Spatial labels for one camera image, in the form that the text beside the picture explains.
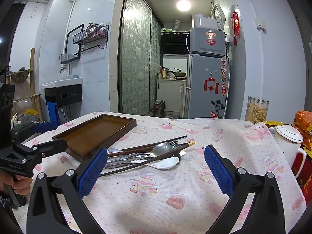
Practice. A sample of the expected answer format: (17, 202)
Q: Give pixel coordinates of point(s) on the black range hood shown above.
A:
(174, 43)

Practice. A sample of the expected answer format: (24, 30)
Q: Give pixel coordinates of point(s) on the clear glass cup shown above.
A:
(70, 57)
(63, 57)

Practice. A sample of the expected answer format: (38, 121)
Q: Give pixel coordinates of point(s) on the person's left hand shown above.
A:
(23, 185)

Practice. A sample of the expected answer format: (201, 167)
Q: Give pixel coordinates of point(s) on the black framed mirror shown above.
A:
(70, 43)

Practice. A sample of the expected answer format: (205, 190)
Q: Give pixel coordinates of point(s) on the orange snack bag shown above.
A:
(303, 119)

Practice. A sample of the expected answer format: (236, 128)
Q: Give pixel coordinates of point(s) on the green patterned sliding door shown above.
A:
(135, 53)
(156, 61)

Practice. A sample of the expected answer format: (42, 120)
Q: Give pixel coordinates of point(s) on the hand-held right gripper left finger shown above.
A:
(93, 173)

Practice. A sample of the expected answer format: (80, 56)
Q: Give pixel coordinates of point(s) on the black sink cabinet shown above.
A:
(65, 95)

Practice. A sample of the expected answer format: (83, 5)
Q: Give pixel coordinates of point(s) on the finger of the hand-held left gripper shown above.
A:
(46, 127)
(53, 146)

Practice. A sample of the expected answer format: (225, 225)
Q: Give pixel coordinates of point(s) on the white kitchen appliance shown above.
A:
(204, 22)

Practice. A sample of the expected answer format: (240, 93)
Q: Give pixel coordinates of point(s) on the person's left forearm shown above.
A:
(3, 202)

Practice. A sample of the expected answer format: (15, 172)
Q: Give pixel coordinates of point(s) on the metal wok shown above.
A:
(180, 73)

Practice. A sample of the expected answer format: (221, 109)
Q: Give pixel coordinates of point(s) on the metal knife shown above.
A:
(119, 165)

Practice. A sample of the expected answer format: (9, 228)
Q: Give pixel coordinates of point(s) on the white ceramic spoon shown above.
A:
(165, 163)

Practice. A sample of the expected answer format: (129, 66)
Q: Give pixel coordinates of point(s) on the clear plastic snack jar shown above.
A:
(257, 112)

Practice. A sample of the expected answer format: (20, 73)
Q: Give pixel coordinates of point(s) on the metal faucet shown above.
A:
(63, 69)

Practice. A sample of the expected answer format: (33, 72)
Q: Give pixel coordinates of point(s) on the woven basket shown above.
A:
(19, 78)

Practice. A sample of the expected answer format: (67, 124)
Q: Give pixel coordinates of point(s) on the bamboo ladder shelf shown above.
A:
(32, 61)

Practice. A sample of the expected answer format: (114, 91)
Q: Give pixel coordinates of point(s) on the white lidded mug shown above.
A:
(290, 156)

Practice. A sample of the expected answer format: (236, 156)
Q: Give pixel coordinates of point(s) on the condiment bottle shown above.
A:
(160, 73)

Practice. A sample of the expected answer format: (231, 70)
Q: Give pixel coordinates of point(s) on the green plant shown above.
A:
(3, 68)

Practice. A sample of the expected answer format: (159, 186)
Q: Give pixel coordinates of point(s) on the yellow cloth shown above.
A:
(31, 112)

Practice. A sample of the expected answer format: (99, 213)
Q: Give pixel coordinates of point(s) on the white kitchen cabinet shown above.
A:
(170, 95)

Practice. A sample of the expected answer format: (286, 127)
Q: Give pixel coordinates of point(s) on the white wall pipe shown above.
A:
(71, 17)

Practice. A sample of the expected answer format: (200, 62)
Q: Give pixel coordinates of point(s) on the metal fork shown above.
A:
(174, 145)

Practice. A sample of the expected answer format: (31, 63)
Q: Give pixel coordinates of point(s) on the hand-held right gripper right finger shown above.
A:
(218, 169)

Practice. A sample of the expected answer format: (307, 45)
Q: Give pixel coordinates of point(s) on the grey cloth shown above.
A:
(29, 120)

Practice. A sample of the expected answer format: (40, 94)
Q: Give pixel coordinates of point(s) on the grey refrigerator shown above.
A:
(202, 95)

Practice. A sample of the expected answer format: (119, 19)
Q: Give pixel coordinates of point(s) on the white sink basin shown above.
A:
(63, 82)

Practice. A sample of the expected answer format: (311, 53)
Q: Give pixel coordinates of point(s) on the red box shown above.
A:
(304, 175)

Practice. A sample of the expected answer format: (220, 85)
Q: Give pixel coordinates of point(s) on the silver foil duct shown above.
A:
(177, 25)

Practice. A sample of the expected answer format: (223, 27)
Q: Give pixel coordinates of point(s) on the red wall charm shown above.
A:
(236, 24)

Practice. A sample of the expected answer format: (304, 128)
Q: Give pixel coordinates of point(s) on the round ceiling light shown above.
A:
(183, 5)

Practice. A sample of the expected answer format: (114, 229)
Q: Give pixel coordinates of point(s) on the brown wooden tray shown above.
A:
(97, 131)

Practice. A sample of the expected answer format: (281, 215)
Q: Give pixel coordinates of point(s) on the clear glass globe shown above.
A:
(22, 106)

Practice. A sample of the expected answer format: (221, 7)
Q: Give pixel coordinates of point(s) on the round metal spoon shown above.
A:
(160, 149)

